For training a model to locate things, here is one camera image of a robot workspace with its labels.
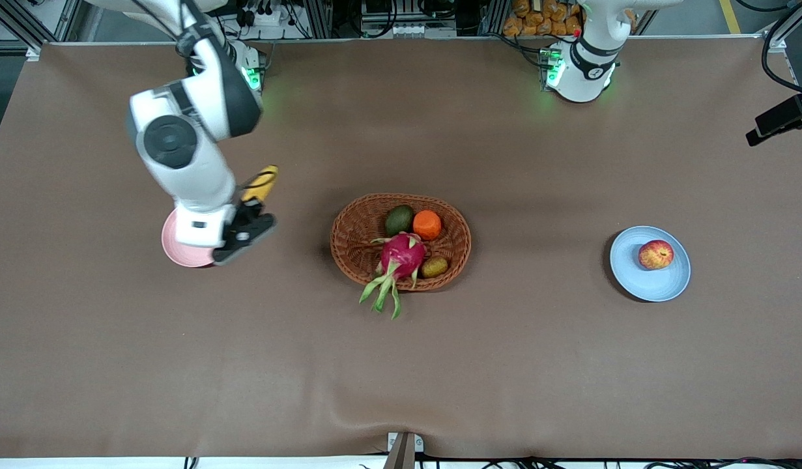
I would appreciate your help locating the bag of orange snacks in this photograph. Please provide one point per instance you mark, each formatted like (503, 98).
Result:
(537, 23)

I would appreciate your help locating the red yellow apple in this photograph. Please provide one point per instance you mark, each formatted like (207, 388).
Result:
(656, 255)

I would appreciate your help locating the pink round plate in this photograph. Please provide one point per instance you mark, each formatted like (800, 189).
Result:
(169, 244)

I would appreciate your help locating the brown green kiwi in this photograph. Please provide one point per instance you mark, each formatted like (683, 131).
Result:
(434, 267)

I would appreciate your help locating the brown wicker basket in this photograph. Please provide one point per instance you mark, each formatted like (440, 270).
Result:
(348, 244)

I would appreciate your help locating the green avocado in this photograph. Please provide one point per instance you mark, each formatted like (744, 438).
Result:
(399, 220)

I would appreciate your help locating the brown table cloth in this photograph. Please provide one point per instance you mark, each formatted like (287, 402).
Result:
(400, 365)

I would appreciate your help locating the yellow banana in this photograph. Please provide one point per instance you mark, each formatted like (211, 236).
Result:
(260, 184)

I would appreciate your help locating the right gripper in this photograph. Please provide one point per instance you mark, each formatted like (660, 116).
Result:
(246, 213)

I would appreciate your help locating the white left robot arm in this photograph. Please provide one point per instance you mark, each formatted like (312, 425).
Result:
(580, 85)

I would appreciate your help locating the black electronics box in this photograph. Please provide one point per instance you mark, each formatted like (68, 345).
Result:
(407, 29)

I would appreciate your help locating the aluminium frame profile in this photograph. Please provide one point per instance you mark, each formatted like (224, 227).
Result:
(785, 36)
(23, 19)

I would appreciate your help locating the white power strip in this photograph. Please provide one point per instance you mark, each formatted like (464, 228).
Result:
(270, 17)

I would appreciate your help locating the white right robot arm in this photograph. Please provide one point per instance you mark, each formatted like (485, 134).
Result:
(192, 169)

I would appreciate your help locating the grey metal camera mount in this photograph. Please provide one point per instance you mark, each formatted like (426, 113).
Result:
(404, 453)

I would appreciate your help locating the light blue round plate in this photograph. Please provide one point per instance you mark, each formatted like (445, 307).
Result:
(648, 286)

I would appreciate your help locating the pink dragon fruit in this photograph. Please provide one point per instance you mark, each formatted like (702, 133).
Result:
(402, 255)

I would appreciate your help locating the orange fruit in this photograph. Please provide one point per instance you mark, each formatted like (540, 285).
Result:
(427, 225)

